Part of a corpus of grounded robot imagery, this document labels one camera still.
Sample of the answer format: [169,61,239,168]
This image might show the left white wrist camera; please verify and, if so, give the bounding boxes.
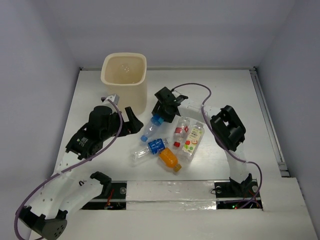
[101,94,120,106]

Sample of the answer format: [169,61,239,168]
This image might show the red label clear bottle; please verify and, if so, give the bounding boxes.
[173,116,191,148]

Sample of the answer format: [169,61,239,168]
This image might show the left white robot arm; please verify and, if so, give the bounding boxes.
[13,102,144,240]

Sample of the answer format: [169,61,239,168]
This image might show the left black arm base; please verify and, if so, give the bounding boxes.
[81,181,127,211]

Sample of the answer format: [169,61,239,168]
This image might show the orange juice bottle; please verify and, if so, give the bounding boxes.
[159,147,182,173]

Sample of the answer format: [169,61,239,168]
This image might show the silver foil tape strip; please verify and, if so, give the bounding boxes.
[125,180,217,211]

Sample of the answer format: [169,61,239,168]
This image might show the aluminium side rail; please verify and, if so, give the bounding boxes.
[249,67,291,178]

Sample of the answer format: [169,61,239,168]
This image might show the blue label water bottle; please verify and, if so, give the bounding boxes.
[140,114,164,143]

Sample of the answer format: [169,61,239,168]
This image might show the white fruit label bottle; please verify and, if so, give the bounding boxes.
[177,121,205,164]

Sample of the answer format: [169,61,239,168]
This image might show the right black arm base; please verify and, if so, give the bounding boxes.
[210,179,263,210]

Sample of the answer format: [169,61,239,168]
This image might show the clear plastic bottle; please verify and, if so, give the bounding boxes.
[119,63,131,74]

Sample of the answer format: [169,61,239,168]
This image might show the crushed blue label bottle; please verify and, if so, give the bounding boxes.
[132,138,169,165]

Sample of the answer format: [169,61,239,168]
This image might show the beige plastic waste bin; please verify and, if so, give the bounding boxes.
[100,52,148,115]

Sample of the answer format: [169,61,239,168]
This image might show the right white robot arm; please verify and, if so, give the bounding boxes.
[152,87,253,197]

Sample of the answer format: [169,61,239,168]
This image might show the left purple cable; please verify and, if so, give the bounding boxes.
[13,101,124,240]

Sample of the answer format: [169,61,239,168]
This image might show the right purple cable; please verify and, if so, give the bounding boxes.
[171,83,263,210]

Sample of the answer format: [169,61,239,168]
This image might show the purple cable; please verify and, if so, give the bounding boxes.
[13,101,124,240]
[171,83,263,210]

